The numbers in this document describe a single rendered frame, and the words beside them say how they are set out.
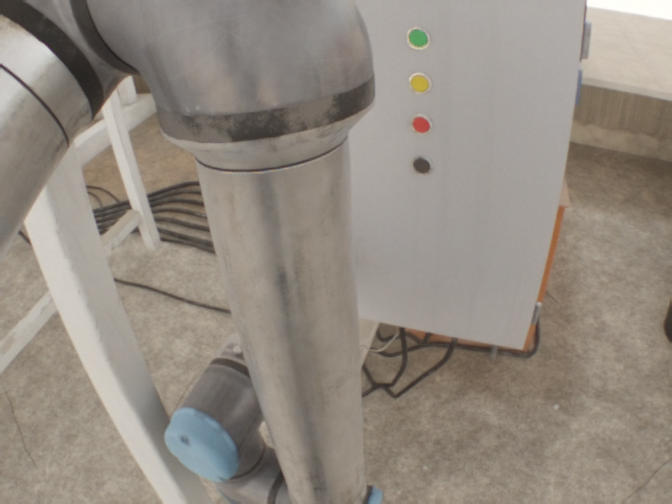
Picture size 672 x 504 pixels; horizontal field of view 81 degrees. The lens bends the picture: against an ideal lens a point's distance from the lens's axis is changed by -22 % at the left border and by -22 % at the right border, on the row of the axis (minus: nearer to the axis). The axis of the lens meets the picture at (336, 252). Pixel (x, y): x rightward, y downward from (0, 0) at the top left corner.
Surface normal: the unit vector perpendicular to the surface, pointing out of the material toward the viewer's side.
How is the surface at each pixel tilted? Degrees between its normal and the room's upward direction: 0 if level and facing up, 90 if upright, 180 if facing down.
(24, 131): 94
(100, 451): 0
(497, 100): 90
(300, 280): 87
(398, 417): 0
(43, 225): 81
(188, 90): 86
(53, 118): 103
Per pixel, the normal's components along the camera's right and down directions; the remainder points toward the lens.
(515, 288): -0.37, 0.62
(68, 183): 0.92, 0.12
